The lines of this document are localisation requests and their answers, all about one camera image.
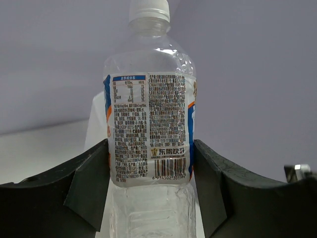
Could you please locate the white label clear bottle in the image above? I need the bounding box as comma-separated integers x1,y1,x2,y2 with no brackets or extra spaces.
103,0,197,238

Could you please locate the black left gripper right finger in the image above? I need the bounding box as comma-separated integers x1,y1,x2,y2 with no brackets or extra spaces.
194,140,317,238

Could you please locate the white octagonal bin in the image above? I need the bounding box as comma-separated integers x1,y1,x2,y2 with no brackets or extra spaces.
84,92,107,151

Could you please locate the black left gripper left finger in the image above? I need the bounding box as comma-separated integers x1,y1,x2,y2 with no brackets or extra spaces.
0,140,110,238

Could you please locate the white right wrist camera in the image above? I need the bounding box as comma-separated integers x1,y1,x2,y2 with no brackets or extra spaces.
284,164,312,183

